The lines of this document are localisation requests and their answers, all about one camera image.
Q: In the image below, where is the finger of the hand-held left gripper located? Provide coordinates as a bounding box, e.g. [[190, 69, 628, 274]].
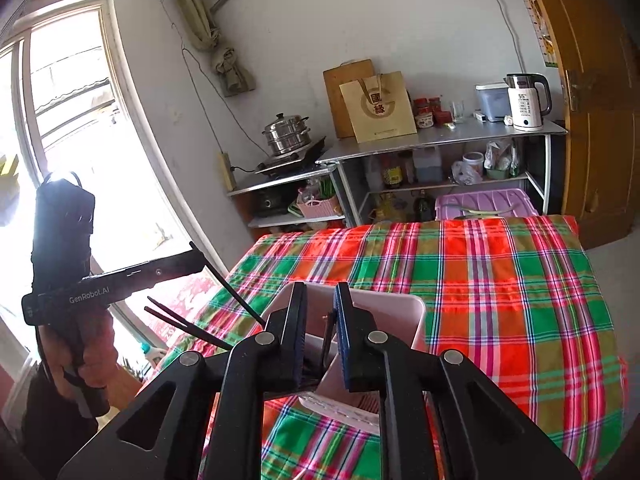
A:
[[119, 251, 207, 295]]

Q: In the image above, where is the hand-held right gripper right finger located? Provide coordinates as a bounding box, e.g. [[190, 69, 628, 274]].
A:
[[332, 281, 584, 480]]

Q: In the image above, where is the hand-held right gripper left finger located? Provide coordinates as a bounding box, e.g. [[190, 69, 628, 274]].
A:
[[57, 281, 309, 480]]

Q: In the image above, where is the black chopstick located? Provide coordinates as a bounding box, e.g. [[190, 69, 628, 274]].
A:
[[319, 312, 334, 362], [143, 306, 234, 352], [148, 295, 236, 349], [188, 241, 267, 329]]

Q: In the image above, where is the pink utensil basket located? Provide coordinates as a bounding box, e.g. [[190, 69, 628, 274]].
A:
[[261, 282, 428, 434]]

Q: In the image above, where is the person's left forearm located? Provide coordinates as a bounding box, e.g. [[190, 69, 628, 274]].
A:
[[19, 365, 109, 480]]

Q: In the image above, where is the person's left hand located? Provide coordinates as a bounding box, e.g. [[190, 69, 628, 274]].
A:
[[42, 308, 119, 402]]

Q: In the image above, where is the beige power strip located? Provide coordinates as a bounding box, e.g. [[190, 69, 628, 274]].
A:
[[218, 152, 236, 192]]

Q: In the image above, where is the black cooker appliance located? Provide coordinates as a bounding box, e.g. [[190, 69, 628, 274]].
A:
[[257, 192, 289, 217]]

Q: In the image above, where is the small pink basket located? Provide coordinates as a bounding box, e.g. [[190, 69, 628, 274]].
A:
[[295, 194, 342, 221]]

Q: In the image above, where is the yellow oil bottle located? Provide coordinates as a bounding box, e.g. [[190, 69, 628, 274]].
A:
[[372, 192, 409, 224]]

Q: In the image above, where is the low metal shelf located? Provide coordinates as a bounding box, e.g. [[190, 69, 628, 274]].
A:
[[225, 162, 352, 231]]

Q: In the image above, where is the dark glass bottle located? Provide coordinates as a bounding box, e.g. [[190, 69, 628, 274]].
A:
[[414, 190, 434, 222]]

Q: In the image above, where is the plaid tablecloth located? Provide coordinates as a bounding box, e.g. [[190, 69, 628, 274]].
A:
[[197, 214, 629, 480]]

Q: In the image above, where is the black induction cooker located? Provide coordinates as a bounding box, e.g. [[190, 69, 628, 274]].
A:
[[253, 140, 334, 177]]

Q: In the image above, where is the dark sauce bottle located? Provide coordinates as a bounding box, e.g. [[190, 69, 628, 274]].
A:
[[382, 154, 405, 189]]

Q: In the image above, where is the steel steamer pot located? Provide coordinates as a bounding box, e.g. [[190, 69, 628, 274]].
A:
[[262, 113, 314, 157]]

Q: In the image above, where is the purple plastic box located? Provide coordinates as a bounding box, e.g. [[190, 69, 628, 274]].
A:
[[433, 188, 540, 221]]

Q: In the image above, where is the white plastic jug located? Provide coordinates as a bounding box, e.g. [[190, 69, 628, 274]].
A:
[[413, 145, 444, 185]]

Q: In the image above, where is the white plastic bag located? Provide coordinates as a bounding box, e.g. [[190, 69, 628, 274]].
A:
[[452, 159, 484, 186]]

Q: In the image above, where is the metal shelf unit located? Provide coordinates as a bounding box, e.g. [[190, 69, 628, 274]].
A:
[[315, 119, 570, 229]]

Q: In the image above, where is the tan paper bag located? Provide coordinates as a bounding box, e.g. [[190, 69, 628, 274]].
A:
[[338, 70, 419, 145]]

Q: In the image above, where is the wooden cutting board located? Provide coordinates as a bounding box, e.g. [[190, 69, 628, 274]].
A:
[[322, 58, 376, 140]]

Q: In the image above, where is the bundle of food bags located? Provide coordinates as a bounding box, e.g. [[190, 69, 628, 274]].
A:
[[483, 138, 524, 180]]

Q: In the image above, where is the beige wrapped pipe bundle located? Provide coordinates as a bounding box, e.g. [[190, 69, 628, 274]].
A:
[[172, 0, 256, 99]]

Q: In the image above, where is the clear plastic container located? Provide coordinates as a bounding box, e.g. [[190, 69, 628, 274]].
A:
[[474, 82, 511, 122]]

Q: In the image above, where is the white electric kettle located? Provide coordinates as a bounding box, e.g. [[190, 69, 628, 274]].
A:
[[503, 72, 553, 131]]

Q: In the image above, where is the wooden door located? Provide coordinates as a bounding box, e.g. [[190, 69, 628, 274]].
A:
[[519, 0, 640, 252]]

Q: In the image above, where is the white window frame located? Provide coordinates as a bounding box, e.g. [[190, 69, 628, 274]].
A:
[[0, 0, 237, 312]]

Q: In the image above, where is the black power cable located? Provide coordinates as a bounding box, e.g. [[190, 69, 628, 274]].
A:
[[179, 47, 227, 157]]

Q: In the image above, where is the white air conditioner cable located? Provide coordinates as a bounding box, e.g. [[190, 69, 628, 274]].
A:
[[474, 0, 529, 74]]

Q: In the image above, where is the wall poster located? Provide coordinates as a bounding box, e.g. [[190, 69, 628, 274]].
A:
[[504, 0, 559, 69]]

